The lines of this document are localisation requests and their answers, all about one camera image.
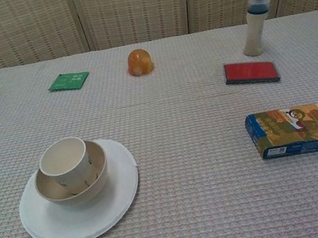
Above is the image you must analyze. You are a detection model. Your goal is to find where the large white plate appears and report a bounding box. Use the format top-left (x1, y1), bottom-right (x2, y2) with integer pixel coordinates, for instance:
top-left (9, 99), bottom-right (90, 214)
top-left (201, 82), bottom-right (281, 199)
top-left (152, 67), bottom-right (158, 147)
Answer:
top-left (8, 133), bottom-right (150, 238)

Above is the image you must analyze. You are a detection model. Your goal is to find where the cream bottle with blue cap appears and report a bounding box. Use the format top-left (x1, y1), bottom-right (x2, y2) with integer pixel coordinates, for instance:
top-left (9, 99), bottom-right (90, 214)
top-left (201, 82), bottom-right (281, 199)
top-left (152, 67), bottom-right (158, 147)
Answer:
top-left (234, 0), bottom-right (282, 58)

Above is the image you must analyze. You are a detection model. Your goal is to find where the green foil packet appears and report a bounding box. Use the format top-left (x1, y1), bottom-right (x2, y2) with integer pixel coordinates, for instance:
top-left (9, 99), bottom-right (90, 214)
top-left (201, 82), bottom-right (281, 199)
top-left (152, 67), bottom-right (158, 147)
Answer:
top-left (45, 69), bottom-right (92, 96)

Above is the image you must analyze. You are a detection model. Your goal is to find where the orange onion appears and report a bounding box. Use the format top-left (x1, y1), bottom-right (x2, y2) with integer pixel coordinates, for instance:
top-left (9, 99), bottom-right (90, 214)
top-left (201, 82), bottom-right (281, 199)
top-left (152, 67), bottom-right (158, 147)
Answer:
top-left (123, 46), bottom-right (157, 78)

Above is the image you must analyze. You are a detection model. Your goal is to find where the colourful printed carton box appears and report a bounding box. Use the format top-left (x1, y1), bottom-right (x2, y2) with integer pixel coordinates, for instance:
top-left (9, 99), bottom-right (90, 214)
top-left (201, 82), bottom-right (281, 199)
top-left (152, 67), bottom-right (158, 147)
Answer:
top-left (243, 101), bottom-right (318, 165)

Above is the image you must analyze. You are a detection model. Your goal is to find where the white woven tablecloth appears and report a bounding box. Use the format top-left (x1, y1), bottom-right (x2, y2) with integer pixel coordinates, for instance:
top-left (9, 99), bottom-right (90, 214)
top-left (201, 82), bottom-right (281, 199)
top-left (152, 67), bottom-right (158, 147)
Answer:
top-left (0, 10), bottom-right (318, 238)

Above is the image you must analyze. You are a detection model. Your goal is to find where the red ink pad case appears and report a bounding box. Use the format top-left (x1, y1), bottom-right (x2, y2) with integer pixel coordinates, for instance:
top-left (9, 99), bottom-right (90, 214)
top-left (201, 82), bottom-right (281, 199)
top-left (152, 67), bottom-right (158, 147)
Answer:
top-left (222, 54), bottom-right (282, 92)

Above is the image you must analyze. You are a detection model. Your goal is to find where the beige bowl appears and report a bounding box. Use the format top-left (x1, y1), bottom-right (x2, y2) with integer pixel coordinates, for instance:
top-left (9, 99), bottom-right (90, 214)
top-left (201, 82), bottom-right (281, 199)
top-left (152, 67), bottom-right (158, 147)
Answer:
top-left (29, 137), bottom-right (114, 212)

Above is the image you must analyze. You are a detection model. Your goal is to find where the small white paper cup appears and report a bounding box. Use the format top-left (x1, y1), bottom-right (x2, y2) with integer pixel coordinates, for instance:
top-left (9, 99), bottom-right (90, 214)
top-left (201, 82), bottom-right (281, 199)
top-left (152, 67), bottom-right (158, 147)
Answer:
top-left (35, 134), bottom-right (98, 199)

